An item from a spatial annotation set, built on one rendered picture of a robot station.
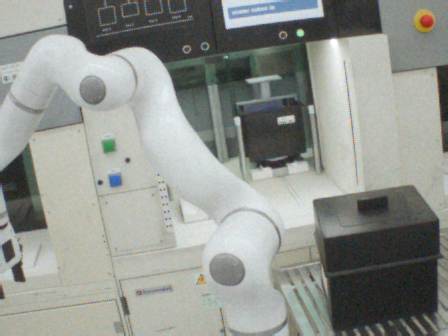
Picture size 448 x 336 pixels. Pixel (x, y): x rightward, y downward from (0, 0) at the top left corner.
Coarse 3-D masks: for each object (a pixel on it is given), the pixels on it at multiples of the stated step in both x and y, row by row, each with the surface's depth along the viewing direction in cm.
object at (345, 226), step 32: (384, 192) 181; (416, 192) 177; (320, 224) 167; (352, 224) 163; (384, 224) 159; (416, 224) 157; (320, 256) 172; (352, 256) 159; (384, 256) 159; (416, 256) 159
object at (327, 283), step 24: (432, 264) 160; (336, 288) 162; (360, 288) 162; (384, 288) 162; (408, 288) 162; (432, 288) 162; (336, 312) 164; (360, 312) 164; (384, 312) 164; (408, 312) 164; (432, 312) 164
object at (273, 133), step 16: (256, 80) 256; (272, 80) 254; (288, 96) 260; (240, 112) 253; (256, 112) 250; (272, 112) 251; (288, 112) 252; (256, 128) 252; (272, 128) 252; (288, 128) 253; (256, 144) 253; (272, 144) 254; (288, 144) 255; (304, 144) 255; (256, 160) 255; (288, 160) 263
